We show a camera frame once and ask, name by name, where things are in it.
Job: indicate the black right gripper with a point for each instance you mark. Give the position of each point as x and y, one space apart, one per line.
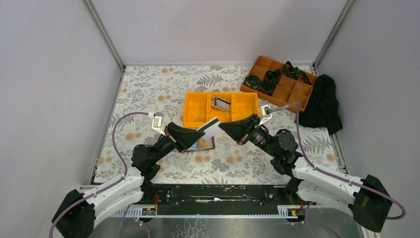
250 130

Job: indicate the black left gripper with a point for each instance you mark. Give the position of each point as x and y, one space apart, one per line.
172 137

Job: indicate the brown leather card holder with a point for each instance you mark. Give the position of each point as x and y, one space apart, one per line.
202 145

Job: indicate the white silver credit card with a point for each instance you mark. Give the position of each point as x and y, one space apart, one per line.
210 128

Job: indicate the yellow plastic bin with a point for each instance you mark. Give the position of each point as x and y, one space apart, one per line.
212 112
196 109
244 105

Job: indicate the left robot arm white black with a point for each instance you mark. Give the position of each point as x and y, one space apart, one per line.
80 212

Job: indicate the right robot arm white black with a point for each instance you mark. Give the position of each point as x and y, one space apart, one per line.
364 199

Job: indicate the rolled tie green yellow pattern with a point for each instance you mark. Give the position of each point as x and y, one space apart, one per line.
252 81

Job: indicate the rolled tie dark brown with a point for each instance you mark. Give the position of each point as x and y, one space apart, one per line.
267 87

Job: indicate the wooden compartment tray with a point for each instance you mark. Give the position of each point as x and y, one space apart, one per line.
287 91

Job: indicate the rolled tie dark orange pattern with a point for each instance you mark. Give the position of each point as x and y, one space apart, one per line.
273 75

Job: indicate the loose dark floral tie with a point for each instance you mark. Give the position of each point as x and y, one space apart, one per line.
294 72

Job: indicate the black cloth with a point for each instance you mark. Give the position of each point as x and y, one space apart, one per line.
322 107

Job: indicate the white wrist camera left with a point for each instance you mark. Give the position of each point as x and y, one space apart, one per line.
157 121

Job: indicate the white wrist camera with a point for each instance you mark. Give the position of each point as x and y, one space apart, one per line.
265 112
157 121

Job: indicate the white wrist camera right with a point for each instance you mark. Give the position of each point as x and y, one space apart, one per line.
265 112

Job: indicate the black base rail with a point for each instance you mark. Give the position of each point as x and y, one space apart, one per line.
220 200

